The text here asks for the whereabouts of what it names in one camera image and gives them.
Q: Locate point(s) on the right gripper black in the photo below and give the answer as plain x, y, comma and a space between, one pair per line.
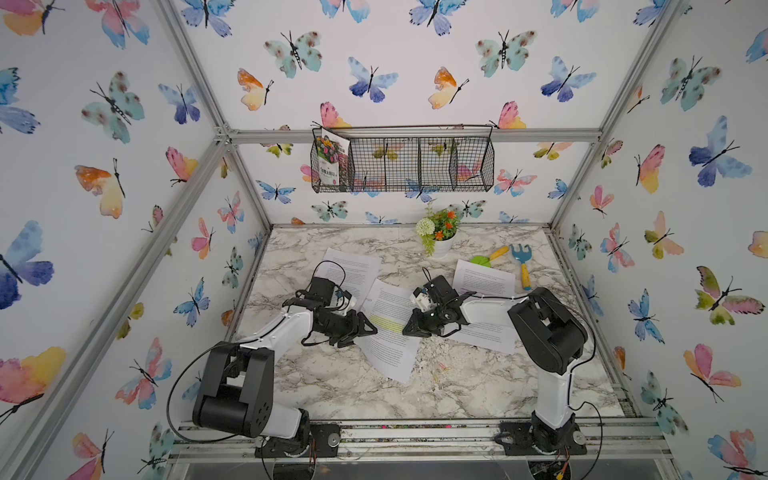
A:
415, 326

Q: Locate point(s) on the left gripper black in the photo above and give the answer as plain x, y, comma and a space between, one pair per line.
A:
360, 332

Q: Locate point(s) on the purple highlighted document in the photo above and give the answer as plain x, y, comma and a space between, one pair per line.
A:
486, 310

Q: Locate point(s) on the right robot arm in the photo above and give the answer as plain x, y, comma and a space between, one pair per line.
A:
552, 337

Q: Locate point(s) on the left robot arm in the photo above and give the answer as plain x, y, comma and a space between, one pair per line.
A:
236, 393

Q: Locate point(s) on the yellow highlighted document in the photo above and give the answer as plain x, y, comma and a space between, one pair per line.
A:
388, 308

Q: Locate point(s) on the plain text document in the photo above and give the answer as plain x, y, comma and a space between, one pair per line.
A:
354, 273

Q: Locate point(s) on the green toy trowel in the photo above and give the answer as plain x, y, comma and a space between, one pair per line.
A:
486, 261

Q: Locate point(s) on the potted flower plant white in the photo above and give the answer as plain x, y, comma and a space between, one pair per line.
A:
437, 229

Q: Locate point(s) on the blue toy rake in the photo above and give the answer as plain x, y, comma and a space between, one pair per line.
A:
523, 254

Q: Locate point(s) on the seed packet in basket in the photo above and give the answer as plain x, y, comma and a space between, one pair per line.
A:
332, 153

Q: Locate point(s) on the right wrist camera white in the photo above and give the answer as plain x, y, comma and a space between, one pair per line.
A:
422, 300

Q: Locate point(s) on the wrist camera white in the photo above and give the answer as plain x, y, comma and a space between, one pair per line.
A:
345, 300
422, 300

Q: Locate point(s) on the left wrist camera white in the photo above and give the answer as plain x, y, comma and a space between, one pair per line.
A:
345, 300

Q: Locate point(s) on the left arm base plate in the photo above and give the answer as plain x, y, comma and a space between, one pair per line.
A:
321, 440

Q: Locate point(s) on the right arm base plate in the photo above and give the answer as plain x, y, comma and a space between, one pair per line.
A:
528, 438

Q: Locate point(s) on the black wire basket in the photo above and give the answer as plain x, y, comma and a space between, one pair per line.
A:
413, 159

